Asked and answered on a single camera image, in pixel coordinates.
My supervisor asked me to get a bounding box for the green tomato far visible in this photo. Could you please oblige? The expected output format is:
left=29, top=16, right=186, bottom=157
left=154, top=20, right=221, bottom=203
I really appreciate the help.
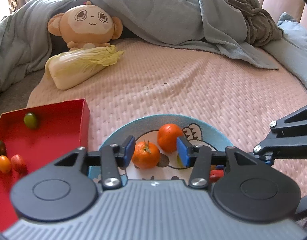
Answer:
left=23, top=113, right=38, bottom=129

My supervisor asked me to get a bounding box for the grey-blue blanket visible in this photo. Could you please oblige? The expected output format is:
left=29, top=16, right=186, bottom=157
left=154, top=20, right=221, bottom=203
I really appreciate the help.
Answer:
left=0, top=0, right=307, bottom=100

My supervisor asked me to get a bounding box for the grey sofa cover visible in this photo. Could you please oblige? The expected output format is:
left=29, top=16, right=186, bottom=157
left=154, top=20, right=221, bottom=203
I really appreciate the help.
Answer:
left=0, top=70, right=45, bottom=115

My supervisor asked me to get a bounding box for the red cardboard tray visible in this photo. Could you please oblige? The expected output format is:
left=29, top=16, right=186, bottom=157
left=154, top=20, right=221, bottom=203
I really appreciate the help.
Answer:
left=0, top=99, right=90, bottom=231

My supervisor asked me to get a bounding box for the small red apple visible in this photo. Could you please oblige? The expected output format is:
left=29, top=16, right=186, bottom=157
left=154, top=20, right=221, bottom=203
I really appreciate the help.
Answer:
left=11, top=154, right=27, bottom=174

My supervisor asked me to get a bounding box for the pink quilted mat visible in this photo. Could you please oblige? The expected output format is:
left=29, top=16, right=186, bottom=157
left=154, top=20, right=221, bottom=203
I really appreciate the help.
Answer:
left=28, top=39, right=307, bottom=151

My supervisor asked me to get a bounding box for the monkey plush toy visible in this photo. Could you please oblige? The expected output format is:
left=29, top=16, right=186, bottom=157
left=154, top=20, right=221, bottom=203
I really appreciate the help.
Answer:
left=48, top=1, right=123, bottom=51

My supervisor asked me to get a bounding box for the napa cabbage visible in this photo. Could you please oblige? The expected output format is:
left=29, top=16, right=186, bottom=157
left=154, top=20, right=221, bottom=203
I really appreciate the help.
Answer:
left=45, top=45, right=124, bottom=90

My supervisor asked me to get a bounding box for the dark grey cloth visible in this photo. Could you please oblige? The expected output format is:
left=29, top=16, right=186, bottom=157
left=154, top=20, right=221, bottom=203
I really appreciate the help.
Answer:
left=225, top=0, right=283, bottom=47

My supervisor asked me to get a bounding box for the blue bear plate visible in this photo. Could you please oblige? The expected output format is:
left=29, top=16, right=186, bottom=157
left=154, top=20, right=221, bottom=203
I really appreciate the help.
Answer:
left=104, top=114, right=232, bottom=185

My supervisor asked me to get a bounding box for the orange tangerine with stem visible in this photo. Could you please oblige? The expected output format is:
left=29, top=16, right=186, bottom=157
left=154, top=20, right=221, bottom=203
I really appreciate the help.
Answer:
left=132, top=140, right=160, bottom=169

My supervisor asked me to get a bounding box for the small orange tomato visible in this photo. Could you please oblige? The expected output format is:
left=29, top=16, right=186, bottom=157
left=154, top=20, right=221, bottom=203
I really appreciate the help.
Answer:
left=0, top=155, right=11, bottom=174

